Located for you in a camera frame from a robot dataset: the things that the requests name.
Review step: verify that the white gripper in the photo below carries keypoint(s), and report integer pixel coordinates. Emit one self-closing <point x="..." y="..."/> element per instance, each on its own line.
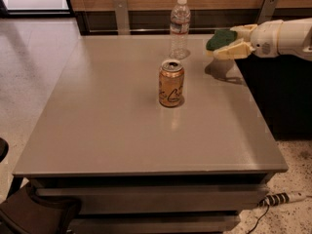
<point x="265" y="38"/>

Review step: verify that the grey drawer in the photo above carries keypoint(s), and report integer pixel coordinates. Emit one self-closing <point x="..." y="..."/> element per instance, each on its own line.
<point x="162" y="199"/>
<point x="190" y="224"/>

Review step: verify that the clear plastic water bottle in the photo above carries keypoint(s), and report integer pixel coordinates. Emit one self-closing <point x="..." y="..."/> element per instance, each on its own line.
<point x="179" y="29"/>

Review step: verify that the white power strip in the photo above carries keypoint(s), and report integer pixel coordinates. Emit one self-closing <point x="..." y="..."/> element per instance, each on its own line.
<point x="282" y="198"/>

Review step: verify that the left metal wall bracket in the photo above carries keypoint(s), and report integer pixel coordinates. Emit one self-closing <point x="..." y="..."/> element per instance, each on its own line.
<point x="122" y="17"/>

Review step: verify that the green and yellow sponge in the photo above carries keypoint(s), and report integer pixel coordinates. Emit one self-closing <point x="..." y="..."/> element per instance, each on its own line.
<point x="221" y="38"/>

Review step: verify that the grey upper drawer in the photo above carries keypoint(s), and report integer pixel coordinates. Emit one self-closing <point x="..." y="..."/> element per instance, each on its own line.
<point x="162" y="199"/>

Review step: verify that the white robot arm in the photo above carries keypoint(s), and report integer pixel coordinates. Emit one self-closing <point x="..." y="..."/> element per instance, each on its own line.
<point x="294" y="39"/>

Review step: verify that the metal wall bracket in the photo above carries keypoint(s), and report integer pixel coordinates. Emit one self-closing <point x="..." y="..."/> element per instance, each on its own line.
<point x="122" y="17"/>
<point x="266" y="11"/>

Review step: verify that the orange soda can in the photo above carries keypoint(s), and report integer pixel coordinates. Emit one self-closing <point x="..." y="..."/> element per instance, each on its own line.
<point x="171" y="79"/>

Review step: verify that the dark chair seat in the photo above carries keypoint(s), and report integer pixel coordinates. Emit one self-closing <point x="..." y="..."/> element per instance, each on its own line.
<point x="26" y="213"/>

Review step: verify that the black table leg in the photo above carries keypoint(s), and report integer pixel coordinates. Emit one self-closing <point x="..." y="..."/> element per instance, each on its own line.
<point x="15" y="185"/>

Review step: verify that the grey lower drawer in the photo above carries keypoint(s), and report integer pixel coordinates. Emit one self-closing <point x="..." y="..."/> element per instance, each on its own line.
<point x="190" y="224"/>

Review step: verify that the right metal wall bracket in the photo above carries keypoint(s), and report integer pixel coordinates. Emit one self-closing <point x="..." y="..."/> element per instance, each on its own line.
<point x="266" y="11"/>

